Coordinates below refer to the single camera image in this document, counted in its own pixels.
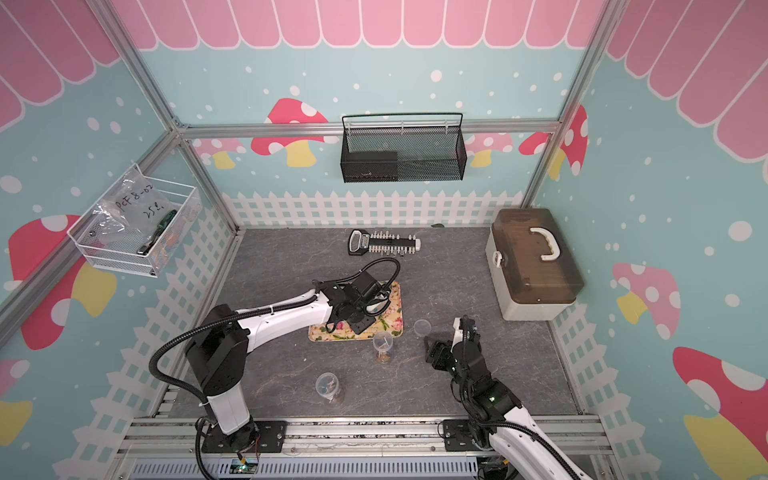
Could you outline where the clear plastic jar lid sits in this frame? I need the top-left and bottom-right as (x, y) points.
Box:
(413, 319), (432, 338)

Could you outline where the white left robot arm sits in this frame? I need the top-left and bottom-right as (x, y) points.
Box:
(148, 258), (401, 436)

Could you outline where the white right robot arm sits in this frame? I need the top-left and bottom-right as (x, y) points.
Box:
(425, 316), (589, 479)

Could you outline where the clear jar with brown candies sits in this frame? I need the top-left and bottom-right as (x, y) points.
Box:
(372, 332), (394, 363)

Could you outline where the clear jar lying near front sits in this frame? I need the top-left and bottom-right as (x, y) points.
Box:
(315, 372), (344, 404)

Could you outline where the floral rectangular tray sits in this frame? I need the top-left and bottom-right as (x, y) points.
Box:
(307, 280), (405, 343)

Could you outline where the brown lidded white storage box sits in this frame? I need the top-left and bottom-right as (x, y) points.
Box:
(485, 208), (584, 321)

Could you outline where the black box in mesh basket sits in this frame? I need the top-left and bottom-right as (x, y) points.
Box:
(341, 151), (399, 183)

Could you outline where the green tool in white basket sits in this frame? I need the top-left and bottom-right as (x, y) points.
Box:
(136, 209), (177, 256)

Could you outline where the clear plastic zip bag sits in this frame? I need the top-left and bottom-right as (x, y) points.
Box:
(88, 165), (178, 253)

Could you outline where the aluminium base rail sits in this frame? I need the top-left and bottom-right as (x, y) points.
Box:
(106, 415), (622, 479)

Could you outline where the black wire mesh basket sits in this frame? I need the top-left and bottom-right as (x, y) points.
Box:
(341, 112), (468, 182)

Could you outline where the white wire wall basket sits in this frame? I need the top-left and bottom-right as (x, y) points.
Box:
(68, 167), (202, 278)

